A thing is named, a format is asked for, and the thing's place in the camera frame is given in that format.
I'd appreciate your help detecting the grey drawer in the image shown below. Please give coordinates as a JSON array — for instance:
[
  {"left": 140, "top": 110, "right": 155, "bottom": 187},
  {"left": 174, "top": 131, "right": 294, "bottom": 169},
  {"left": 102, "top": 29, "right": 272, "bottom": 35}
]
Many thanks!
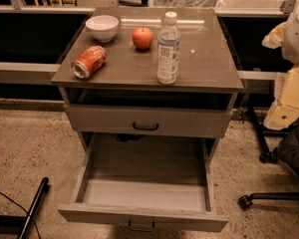
[
  {"left": 58, "top": 133, "right": 228, "bottom": 232},
  {"left": 64, "top": 105, "right": 231, "bottom": 138}
]

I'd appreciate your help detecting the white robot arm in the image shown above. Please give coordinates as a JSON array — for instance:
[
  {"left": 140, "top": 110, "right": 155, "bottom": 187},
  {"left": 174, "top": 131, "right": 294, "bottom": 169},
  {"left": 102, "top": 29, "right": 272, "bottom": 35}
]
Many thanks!
[{"left": 262, "top": 3, "right": 299, "bottom": 130}]

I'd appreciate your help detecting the grey top drawer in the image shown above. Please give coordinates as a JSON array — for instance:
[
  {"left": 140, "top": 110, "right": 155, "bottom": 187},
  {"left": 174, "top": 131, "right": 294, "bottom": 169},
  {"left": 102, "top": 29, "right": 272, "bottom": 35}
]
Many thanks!
[{"left": 64, "top": 105, "right": 231, "bottom": 138}]

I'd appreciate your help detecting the grey drawer cabinet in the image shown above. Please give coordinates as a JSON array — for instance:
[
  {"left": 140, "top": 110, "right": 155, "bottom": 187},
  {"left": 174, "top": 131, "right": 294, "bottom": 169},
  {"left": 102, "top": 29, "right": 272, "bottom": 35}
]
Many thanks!
[{"left": 52, "top": 7, "right": 243, "bottom": 152}]

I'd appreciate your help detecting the red apple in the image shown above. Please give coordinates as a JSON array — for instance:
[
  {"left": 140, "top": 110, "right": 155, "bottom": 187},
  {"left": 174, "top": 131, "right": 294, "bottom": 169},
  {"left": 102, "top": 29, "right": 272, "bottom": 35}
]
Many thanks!
[{"left": 132, "top": 27, "right": 153, "bottom": 50}]

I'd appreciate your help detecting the clear plastic water bottle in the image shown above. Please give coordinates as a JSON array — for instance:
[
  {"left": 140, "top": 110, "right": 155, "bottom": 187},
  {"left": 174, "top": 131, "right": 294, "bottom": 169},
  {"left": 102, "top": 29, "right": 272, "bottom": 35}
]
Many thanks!
[{"left": 156, "top": 12, "right": 180, "bottom": 85}]

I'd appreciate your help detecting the red soda can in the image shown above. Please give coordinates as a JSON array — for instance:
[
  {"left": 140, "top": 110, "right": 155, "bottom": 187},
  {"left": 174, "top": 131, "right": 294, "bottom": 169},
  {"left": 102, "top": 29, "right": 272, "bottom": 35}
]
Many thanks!
[{"left": 72, "top": 46, "right": 107, "bottom": 79}]

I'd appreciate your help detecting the white bowl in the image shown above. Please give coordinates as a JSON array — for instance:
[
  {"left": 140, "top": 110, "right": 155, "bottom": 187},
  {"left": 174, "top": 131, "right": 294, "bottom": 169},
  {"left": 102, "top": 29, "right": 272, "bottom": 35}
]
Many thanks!
[{"left": 86, "top": 15, "right": 120, "bottom": 42}]

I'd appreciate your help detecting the black stand leg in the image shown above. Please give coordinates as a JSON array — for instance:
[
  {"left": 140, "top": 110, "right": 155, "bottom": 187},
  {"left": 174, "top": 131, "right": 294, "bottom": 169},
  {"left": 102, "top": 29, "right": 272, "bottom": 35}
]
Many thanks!
[{"left": 0, "top": 177, "right": 50, "bottom": 239}]

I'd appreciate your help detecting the black metal frame leg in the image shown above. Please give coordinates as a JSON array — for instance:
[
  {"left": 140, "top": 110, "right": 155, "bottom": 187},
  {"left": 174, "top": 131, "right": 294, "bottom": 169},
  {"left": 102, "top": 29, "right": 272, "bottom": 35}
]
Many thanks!
[{"left": 248, "top": 105, "right": 279, "bottom": 163}]

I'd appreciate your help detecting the black floor cable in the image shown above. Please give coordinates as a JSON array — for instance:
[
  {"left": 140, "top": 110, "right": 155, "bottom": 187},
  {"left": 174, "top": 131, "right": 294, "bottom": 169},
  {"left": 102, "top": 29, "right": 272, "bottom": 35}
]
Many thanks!
[{"left": 0, "top": 184, "right": 42, "bottom": 239}]

